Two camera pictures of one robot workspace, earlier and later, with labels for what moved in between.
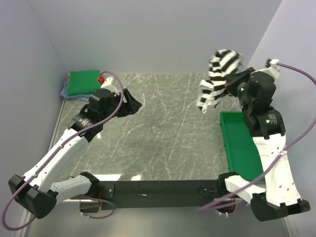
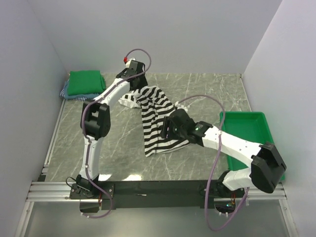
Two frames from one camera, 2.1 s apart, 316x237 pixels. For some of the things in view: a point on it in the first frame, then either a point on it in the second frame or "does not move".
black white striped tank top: [222, 62] → [155, 107]
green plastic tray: [241, 150] does not move
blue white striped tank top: [83, 99] does not move
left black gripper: [131, 107] → [143, 82]
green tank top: [83, 82] does not move
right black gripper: [232, 79] → [168, 122]
